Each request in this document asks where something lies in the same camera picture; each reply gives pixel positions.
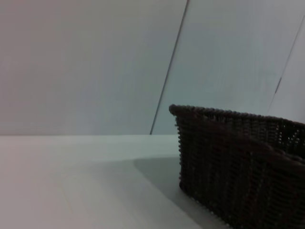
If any dark brown woven basket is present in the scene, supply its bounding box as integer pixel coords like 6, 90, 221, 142
168, 104, 305, 229

